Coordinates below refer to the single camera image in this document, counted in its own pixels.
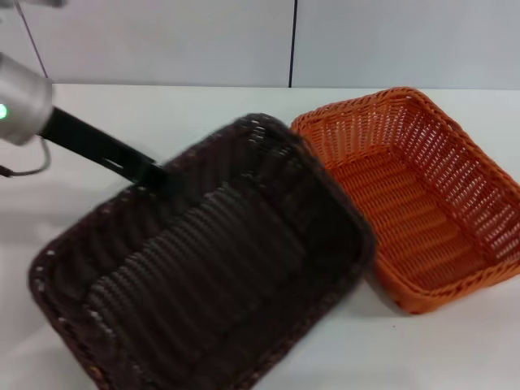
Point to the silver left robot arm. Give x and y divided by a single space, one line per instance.
22 97

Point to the black vertical wall strip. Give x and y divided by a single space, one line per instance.
294 40

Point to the dark brown woven basket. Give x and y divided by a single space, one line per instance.
211 264

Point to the orange woven basket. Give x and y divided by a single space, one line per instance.
430 195

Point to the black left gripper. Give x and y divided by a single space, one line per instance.
89 142

